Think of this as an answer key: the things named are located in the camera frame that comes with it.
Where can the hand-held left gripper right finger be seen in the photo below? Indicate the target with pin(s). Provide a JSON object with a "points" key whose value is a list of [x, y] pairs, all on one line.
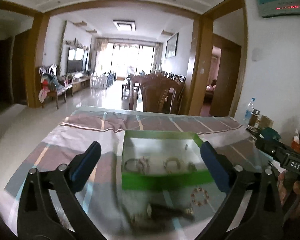
{"points": [[215, 166]]}

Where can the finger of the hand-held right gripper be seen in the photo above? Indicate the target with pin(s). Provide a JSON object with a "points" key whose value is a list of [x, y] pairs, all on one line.
{"points": [[270, 146]]}

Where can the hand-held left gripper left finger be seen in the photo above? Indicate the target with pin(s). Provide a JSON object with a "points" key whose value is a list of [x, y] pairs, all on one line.
{"points": [[86, 165]]}

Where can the gold bangle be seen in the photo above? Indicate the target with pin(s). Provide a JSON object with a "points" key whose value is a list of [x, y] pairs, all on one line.
{"points": [[165, 165]]}

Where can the black wristwatch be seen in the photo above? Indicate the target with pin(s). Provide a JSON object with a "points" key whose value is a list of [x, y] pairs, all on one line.
{"points": [[170, 211]]}

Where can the green cardboard box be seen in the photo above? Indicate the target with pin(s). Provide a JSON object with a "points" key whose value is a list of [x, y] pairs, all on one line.
{"points": [[150, 181]]}

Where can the tan cardboard box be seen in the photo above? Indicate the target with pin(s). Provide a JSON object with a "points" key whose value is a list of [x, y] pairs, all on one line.
{"points": [[267, 122]]}

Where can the glass jar with lid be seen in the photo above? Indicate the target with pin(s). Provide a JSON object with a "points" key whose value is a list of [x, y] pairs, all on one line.
{"points": [[254, 120]]}

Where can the checked tablecloth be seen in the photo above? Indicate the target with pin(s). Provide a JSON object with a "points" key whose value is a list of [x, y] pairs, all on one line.
{"points": [[72, 135]]}

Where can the clear water bottle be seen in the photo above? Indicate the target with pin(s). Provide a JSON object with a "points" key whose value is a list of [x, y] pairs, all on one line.
{"points": [[248, 112]]}

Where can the wooden armchair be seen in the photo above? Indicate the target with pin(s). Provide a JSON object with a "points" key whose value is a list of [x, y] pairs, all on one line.
{"points": [[60, 90]]}

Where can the wooden television cabinet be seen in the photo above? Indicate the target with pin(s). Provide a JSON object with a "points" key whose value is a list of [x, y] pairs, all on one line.
{"points": [[78, 82]]}

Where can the white and blue baby fence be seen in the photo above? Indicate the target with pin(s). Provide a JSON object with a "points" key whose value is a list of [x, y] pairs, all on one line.
{"points": [[102, 81]]}

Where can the carved wooden dining chair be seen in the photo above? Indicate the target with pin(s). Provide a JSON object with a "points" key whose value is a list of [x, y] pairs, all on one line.
{"points": [[155, 92]]}

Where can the row of wooden chairs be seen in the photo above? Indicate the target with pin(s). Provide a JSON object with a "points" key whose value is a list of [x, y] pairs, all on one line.
{"points": [[176, 77]]}

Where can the flat screen television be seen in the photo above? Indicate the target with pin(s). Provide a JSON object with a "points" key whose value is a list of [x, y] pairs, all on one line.
{"points": [[76, 60]]}

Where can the beige curtain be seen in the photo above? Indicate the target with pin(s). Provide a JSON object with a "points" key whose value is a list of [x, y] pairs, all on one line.
{"points": [[158, 57], [101, 55]]}

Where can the green hanging vine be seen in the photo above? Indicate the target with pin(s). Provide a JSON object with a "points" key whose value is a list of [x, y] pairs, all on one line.
{"points": [[62, 47]]}

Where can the square ceiling light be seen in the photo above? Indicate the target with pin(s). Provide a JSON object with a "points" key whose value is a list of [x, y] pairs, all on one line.
{"points": [[124, 25]]}

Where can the wall shelf with ornaments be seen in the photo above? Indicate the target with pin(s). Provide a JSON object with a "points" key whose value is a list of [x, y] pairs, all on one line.
{"points": [[76, 43]]}

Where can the framed wall picture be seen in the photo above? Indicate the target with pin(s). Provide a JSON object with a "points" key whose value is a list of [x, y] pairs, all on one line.
{"points": [[172, 45]]}

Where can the small wooden wall shelf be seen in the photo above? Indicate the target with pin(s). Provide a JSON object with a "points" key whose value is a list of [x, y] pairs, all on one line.
{"points": [[78, 23], [167, 32], [91, 31]]}

